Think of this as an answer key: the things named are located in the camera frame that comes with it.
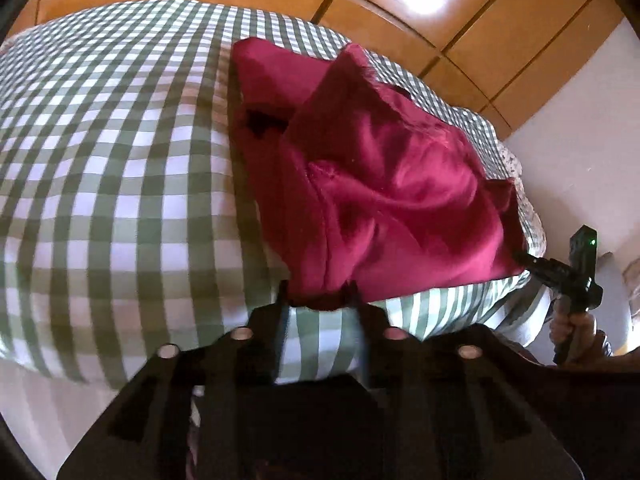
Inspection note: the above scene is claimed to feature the green white checkered bedspread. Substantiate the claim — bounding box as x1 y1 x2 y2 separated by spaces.
0 0 554 391

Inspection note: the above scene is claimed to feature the dark red cloth garment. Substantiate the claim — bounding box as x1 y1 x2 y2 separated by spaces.
231 38 525 309

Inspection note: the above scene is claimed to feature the floral white bed sheet edge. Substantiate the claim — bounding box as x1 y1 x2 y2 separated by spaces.
496 141 547 257

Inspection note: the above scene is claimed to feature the grey sleeved right forearm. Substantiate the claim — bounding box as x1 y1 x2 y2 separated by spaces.
554 328 640 376

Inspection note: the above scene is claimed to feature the person's right hand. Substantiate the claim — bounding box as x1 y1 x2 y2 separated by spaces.
549 301 597 365

